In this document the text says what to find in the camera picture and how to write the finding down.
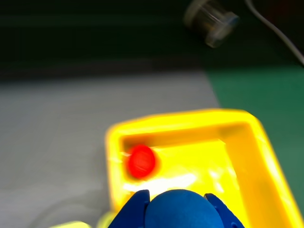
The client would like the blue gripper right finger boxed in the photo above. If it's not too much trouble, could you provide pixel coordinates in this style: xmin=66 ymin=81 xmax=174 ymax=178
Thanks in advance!
xmin=203 ymin=192 xmax=246 ymax=228

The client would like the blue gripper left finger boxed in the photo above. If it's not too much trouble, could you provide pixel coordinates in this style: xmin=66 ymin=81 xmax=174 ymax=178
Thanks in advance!
xmin=107 ymin=189 xmax=151 ymax=228

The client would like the blue foam ball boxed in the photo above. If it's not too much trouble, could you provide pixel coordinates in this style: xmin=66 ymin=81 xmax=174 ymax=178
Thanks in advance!
xmin=144 ymin=189 xmax=224 ymax=228

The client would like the red foam ball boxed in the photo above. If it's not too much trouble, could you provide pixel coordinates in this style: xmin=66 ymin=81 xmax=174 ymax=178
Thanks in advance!
xmin=127 ymin=144 xmax=157 ymax=179

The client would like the yellow plastic bin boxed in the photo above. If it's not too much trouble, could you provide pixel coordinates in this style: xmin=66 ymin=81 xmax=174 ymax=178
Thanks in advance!
xmin=104 ymin=108 xmax=298 ymax=228

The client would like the grey mat with lettering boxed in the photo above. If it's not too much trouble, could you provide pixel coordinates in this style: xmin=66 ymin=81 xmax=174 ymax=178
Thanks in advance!
xmin=0 ymin=70 xmax=222 ymax=228

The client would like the green table mat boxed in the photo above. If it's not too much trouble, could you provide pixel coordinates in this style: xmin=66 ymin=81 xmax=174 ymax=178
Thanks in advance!
xmin=206 ymin=63 xmax=304 ymax=214

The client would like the clear tape roll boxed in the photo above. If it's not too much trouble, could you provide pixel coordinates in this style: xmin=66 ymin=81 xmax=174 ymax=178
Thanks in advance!
xmin=183 ymin=0 xmax=241 ymax=48

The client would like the grey cable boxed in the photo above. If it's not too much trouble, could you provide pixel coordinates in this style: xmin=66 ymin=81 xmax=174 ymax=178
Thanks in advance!
xmin=245 ymin=0 xmax=304 ymax=67

